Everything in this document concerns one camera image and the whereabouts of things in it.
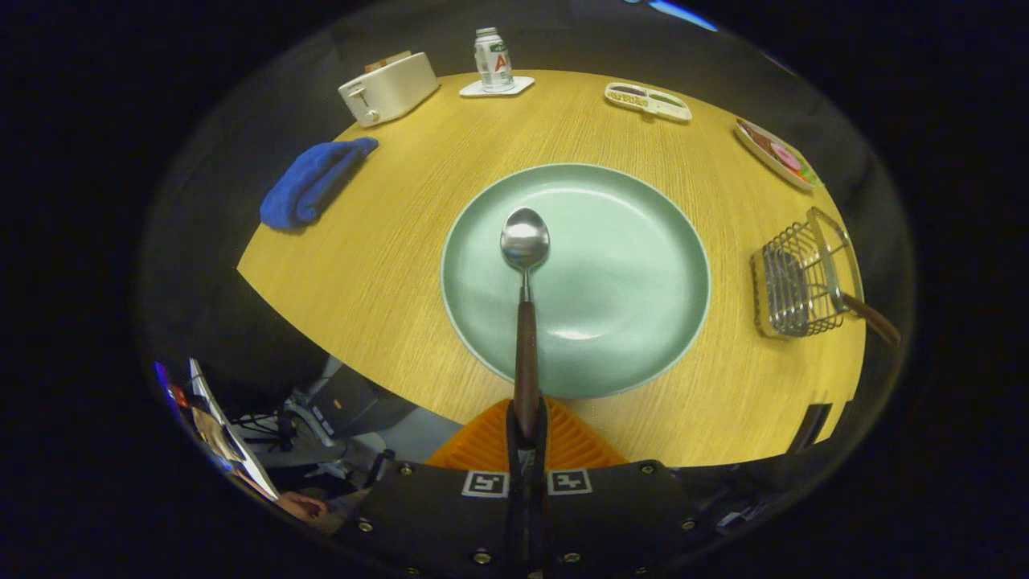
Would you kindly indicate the green lettuce leaf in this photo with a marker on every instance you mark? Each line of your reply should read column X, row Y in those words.
column 808, row 175

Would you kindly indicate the black table bracket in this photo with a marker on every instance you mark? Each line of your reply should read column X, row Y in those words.
column 810, row 428

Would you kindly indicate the black backdrop cloth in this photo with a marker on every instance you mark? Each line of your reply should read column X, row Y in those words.
column 209, row 201

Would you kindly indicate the black box under table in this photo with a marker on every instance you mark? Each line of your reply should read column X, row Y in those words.
column 354, row 406

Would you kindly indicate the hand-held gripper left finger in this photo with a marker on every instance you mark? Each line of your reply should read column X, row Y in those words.
column 442, row 523

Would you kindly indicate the toasted bread slice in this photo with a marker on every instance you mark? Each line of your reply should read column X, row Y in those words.
column 386, row 59

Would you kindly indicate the white plate of food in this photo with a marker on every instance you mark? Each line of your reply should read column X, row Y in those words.
column 764, row 157

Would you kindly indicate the pink round food slice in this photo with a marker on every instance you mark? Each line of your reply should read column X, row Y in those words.
column 786, row 155

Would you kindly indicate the pale green plate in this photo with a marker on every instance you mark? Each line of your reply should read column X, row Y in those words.
column 619, row 281

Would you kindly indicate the blue folded towel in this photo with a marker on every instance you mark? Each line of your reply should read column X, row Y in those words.
column 309, row 185

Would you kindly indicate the white drink bottle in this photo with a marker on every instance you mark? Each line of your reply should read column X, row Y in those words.
column 493, row 60

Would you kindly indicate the lit blue screen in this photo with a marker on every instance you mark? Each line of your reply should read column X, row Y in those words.
column 170, row 390

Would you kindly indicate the white toaster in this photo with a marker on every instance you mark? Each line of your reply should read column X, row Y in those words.
column 394, row 88

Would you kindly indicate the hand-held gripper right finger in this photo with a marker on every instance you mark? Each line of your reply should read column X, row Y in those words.
column 611, row 523

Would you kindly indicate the white square coaster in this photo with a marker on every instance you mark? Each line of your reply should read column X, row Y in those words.
column 522, row 85

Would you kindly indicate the white flat device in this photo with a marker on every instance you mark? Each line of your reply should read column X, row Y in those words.
column 233, row 442

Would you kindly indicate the grilled meat pieces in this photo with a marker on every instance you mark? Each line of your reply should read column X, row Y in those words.
column 754, row 134

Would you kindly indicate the white divided dish with grains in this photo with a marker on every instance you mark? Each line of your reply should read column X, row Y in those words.
column 647, row 103

